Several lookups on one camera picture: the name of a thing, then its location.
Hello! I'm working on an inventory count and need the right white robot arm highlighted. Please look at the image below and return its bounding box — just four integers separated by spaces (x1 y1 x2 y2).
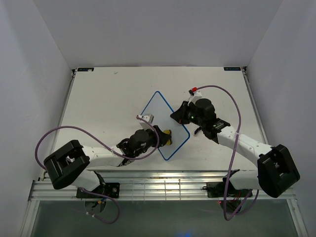
170 98 300 198

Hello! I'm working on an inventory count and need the blue framed whiteboard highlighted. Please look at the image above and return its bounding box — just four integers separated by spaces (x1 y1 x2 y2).
139 91 190 161

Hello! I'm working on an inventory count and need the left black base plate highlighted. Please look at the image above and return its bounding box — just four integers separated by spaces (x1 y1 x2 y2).
76 183 120 198

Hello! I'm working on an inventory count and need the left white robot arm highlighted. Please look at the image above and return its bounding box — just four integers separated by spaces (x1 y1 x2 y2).
43 125 172 198

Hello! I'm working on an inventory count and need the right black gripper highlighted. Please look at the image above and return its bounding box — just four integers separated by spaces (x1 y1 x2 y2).
170 101 205 128

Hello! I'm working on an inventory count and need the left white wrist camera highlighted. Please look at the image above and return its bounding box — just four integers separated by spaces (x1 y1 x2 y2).
136 114 154 129

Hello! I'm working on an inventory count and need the yellow whiteboard eraser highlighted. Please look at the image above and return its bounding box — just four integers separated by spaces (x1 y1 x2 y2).
163 129 172 146

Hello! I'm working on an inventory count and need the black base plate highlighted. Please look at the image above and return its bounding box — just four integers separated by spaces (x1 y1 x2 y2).
202 181 249 198
76 183 120 198

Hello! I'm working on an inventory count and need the left blue table label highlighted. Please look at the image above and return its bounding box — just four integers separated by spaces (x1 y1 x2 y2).
77 68 94 72

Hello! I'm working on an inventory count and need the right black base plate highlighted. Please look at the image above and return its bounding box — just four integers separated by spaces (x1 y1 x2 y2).
202 181 249 198

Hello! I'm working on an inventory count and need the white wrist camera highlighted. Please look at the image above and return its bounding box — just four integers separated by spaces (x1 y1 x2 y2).
136 114 154 129
188 87 202 104

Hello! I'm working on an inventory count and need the whiteboard stand right foot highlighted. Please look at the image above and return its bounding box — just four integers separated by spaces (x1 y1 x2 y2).
194 127 201 135

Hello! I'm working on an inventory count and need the aluminium rail frame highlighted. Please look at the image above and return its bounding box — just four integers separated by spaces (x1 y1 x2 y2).
29 170 296 202

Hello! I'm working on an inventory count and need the blue table label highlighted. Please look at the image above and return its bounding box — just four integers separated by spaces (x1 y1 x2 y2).
77 68 94 72
223 67 241 71

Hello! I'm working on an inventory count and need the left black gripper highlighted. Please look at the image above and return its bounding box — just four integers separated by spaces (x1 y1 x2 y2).
134 125 171 157

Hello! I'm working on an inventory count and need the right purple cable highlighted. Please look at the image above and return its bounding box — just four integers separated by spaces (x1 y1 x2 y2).
196 85 260 221

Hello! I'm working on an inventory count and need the right blue table label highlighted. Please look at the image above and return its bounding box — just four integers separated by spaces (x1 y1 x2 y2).
223 67 241 71

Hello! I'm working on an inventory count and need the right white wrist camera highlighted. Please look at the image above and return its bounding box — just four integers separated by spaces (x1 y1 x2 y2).
188 87 202 104

